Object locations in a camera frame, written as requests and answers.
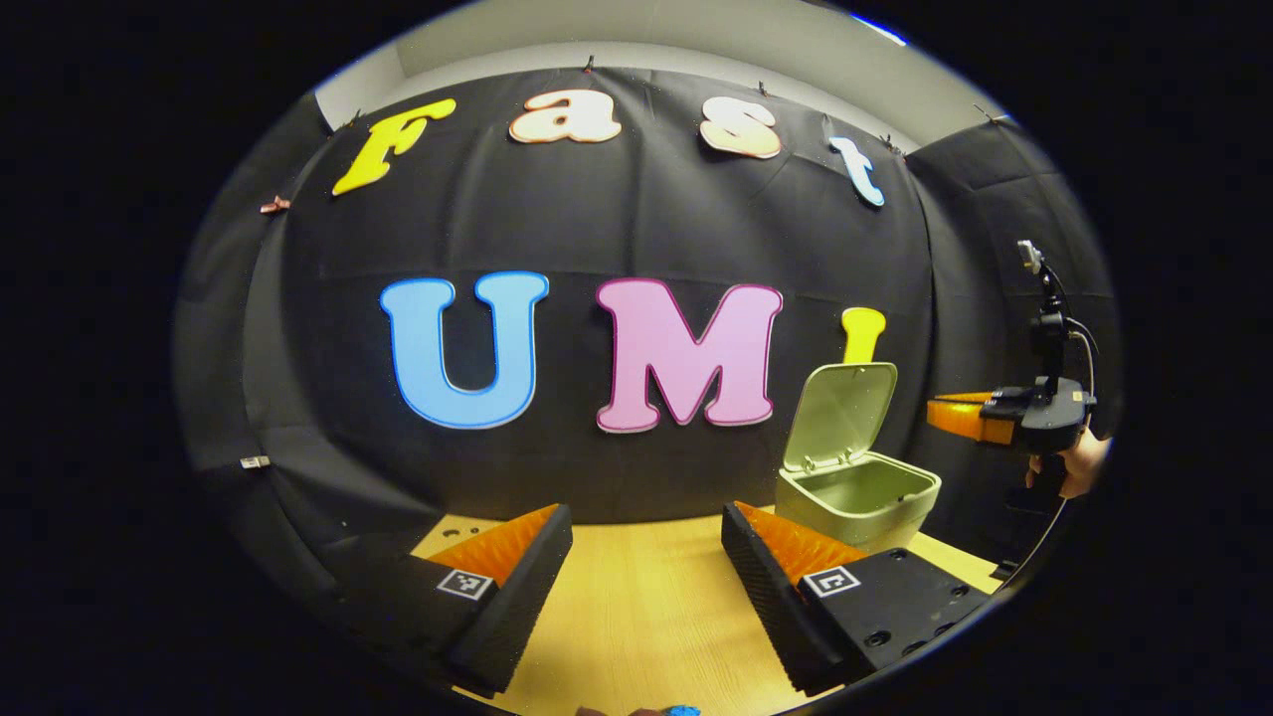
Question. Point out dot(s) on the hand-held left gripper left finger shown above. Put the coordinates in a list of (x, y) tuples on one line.
[(517, 607)]

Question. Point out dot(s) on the green desktop garbage bin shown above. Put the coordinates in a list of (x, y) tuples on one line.
[(855, 492)]

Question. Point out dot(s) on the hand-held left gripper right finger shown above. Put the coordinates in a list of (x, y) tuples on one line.
[(771, 607)]

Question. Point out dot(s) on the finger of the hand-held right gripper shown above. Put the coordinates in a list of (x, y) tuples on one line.
[(970, 421), (965, 397)]

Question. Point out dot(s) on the black backdrop cloth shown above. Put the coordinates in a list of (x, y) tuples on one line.
[(597, 219)]

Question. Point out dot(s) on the small red clip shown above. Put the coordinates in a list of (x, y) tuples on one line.
[(275, 205)]

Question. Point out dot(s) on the wooden desktop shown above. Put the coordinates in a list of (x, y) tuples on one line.
[(646, 607)]

